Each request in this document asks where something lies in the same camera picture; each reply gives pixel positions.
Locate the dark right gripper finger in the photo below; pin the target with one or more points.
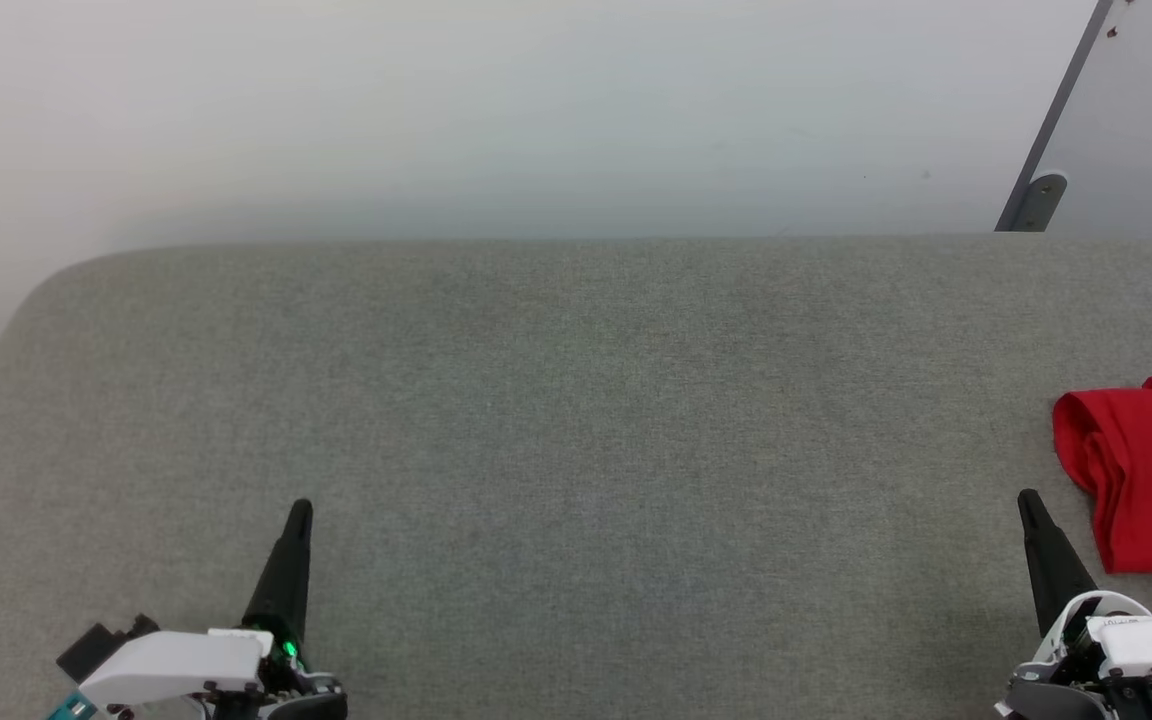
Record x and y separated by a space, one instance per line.
1054 570

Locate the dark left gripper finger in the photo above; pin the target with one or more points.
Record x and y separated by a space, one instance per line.
286 585

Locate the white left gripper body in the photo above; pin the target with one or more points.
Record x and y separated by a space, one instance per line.
186 665

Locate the red white basketball jersey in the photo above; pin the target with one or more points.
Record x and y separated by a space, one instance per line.
1151 470

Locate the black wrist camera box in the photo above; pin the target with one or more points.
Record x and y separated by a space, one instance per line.
91 647

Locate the grey metal bracket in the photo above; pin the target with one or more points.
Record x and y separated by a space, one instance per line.
1041 200

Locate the grey metal frame strip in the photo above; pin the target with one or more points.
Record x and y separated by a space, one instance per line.
1066 105

